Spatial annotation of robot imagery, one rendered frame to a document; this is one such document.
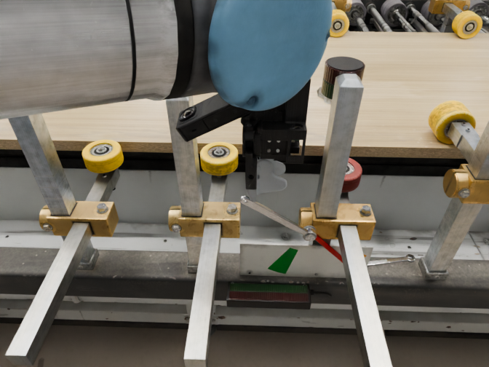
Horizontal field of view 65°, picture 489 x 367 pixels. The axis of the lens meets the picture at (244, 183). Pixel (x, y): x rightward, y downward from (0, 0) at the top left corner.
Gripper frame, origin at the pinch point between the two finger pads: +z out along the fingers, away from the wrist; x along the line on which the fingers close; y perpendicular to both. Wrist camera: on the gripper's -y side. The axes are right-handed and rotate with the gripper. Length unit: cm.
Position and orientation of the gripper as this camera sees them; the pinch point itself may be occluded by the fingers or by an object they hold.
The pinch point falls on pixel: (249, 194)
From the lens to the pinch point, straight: 59.1
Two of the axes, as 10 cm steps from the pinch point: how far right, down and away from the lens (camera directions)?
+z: 0.0, 7.7, 6.4
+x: 0.3, -6.4, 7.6
